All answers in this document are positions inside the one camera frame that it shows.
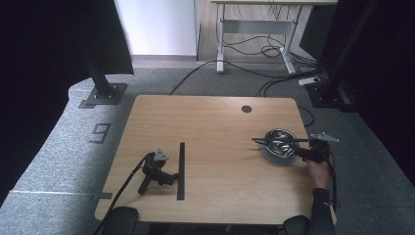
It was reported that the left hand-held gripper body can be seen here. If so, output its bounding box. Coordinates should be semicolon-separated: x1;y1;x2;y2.
137;148;169;196

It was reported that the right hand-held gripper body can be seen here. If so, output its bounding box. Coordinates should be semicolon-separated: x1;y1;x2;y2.
293;131;340;164

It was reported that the pile of small metal parts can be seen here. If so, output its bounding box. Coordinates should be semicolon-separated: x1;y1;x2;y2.
268;131;296;155

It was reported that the steel bowl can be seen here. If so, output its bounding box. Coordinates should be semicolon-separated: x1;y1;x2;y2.
263;127;300;159

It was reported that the person's right hand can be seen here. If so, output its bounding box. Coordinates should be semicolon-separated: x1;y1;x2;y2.
306;160;332;190

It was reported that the black aluminium profile bar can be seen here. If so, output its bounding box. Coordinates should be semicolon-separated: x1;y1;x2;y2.
176;142;186;201

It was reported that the gray floor tape mark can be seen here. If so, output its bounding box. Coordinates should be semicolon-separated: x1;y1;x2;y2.
91;192;114;202

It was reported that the black metal stand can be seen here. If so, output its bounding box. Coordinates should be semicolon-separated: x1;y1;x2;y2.
77;48;128;110
306;0;380;114

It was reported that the black chair armrest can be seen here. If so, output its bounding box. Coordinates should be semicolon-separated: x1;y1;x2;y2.
283;214;311;235
101;206;139;235

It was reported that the white power strip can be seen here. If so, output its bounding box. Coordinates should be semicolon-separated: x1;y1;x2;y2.
298;76;322;86

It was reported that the dark curtain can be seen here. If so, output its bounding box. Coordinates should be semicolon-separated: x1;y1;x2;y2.
0;0;135;207
300;0;415;185

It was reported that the white floor tape line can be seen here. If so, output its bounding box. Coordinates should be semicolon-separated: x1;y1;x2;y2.
9;190;96;197

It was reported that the white-framed desk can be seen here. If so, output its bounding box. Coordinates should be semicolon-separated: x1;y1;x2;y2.
210;0;339;75

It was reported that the white partition panel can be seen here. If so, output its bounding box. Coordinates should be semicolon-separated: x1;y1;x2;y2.
114;0;200;57

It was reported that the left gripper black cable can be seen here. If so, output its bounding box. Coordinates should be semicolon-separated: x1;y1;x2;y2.
92;152;155;235

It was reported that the black floor cable loop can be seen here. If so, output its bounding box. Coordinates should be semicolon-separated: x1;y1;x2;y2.
297;106;315;127

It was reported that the bundle of black cables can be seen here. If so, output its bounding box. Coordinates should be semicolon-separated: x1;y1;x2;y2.
223;6;297;61

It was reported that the long black floor cable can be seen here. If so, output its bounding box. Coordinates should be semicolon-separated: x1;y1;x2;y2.
168;59;324;96

